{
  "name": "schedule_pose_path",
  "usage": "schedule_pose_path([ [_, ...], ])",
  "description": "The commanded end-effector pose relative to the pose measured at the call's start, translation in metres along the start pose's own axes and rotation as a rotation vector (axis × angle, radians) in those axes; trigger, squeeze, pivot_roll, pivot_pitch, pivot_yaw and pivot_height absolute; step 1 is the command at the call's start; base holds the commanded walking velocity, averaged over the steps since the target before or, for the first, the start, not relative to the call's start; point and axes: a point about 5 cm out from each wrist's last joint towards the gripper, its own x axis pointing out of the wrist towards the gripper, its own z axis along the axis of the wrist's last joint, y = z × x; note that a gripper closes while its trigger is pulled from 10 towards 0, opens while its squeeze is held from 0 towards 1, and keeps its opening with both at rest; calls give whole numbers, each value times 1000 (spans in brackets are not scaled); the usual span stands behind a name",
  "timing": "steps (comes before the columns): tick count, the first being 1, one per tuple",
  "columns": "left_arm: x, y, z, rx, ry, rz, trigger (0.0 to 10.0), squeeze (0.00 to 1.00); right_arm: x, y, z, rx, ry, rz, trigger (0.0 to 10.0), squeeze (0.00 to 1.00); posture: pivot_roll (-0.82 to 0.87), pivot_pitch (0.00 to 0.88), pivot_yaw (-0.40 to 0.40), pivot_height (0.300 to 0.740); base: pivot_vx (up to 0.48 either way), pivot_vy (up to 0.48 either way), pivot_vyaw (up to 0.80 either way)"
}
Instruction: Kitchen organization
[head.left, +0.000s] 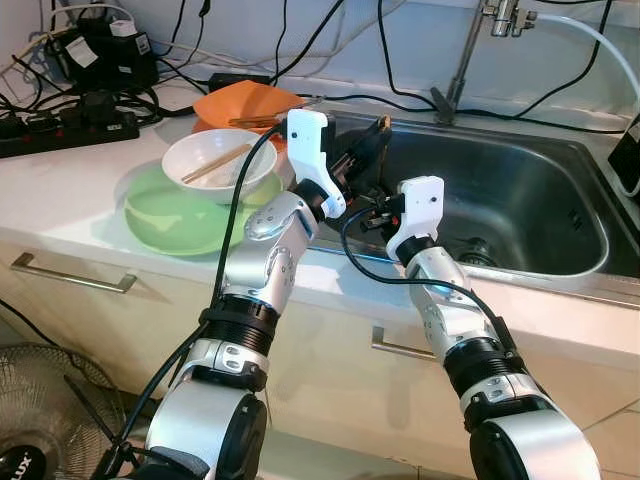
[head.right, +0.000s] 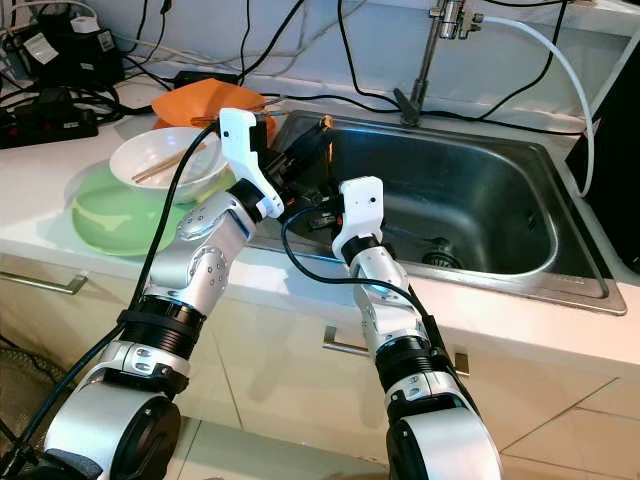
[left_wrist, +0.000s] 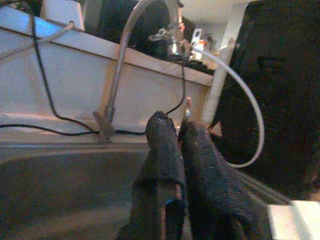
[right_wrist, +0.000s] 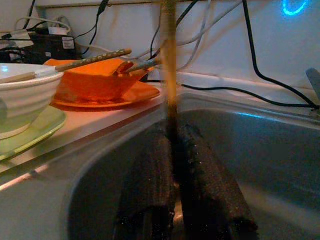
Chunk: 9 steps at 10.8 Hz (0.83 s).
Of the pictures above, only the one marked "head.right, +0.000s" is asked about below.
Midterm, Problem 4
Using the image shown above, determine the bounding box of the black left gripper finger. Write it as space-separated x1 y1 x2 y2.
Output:
275 116 333 166
298 138 336 181

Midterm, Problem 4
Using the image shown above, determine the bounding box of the white bowl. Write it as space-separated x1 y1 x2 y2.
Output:
110 126 229 204

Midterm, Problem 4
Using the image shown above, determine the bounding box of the light green plate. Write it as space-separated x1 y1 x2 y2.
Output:
72 165 236 256

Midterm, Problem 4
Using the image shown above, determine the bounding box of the chrome kitchen faucet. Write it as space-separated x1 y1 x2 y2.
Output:
395 0 476 126

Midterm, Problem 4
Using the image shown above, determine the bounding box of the white kitchen cabinet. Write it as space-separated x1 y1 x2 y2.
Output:
0 215 640 480

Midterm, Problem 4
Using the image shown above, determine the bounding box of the silver metal spoon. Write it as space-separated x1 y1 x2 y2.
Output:
190 100 281 129

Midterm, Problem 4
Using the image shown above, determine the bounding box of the orange plastic bowl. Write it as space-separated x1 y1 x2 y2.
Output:
150 78 266 129

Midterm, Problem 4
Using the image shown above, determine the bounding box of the flat black power adapter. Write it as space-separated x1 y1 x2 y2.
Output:
172 68 236 86

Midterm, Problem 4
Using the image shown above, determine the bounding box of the orange plastic plate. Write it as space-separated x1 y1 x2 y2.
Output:
155 120 226 146

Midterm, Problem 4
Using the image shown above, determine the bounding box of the stainless steel sink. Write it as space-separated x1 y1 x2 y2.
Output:
250 110 611 316

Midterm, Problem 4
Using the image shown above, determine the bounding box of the black charger box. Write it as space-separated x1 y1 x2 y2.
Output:
20 15 121 91

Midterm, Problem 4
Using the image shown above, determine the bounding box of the black power strip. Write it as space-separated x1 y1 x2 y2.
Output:
0 105 101 146

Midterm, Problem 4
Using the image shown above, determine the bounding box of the black appliance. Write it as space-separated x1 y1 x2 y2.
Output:
565 90 640 246

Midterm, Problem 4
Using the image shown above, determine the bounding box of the grey floor fan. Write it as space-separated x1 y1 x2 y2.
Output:
0 345 61 451

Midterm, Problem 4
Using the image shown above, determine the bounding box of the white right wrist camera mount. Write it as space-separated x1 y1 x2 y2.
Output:
330 177 386 263

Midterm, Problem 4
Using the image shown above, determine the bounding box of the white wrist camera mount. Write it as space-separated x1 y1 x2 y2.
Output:
218 108 283 219
330 177 386 263

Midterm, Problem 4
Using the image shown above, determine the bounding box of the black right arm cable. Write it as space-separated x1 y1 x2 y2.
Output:
280 205 451 361

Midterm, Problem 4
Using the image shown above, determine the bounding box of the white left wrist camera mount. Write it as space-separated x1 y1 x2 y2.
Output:
218 108 283 219

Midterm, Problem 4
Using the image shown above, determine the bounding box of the black power cable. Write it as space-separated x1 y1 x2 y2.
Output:
468 0 564 118
335 0 398 109

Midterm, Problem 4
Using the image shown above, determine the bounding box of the white water hose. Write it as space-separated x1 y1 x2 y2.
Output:
475 12 596 196

